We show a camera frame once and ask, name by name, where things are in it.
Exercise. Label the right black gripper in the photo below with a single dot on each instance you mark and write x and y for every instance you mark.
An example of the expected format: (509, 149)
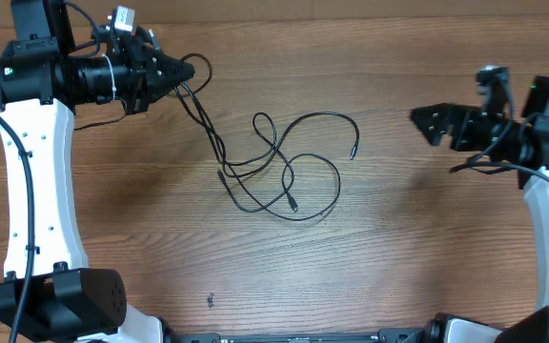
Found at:
(468, 128)

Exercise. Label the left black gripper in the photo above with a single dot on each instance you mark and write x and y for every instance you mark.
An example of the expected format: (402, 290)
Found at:
(142, 65)

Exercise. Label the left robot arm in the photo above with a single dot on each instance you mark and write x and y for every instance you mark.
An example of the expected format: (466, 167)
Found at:
(49, 291)

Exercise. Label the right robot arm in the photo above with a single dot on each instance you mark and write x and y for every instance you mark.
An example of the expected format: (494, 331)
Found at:
(525, 150)

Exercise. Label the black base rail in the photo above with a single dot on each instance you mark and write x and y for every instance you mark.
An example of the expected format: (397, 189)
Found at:
(298, 338)

